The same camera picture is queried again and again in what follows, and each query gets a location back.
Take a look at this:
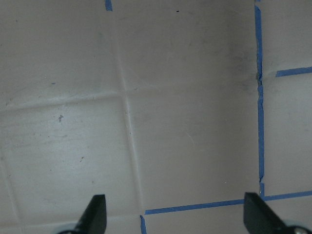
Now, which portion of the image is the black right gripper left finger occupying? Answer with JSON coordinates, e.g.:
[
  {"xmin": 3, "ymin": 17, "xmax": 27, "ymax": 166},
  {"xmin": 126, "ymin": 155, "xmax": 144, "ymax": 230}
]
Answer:
[{"xmin": 73, "ymin": 195, "xmax": 107, "ymax": 234}]

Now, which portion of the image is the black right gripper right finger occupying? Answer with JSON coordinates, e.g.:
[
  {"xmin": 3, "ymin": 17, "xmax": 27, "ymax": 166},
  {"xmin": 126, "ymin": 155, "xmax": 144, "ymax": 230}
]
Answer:
[{"xmin": 243, "ymin": 193, "xmax": 302, "ymax": 234}]

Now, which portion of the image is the brown paper table cover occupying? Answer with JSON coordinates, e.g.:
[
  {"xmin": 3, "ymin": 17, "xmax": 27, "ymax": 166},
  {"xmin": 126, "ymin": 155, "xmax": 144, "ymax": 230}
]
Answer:
[{"xmin": 0, "ymin": 0, "xmax": 312, "ymax": 234}]

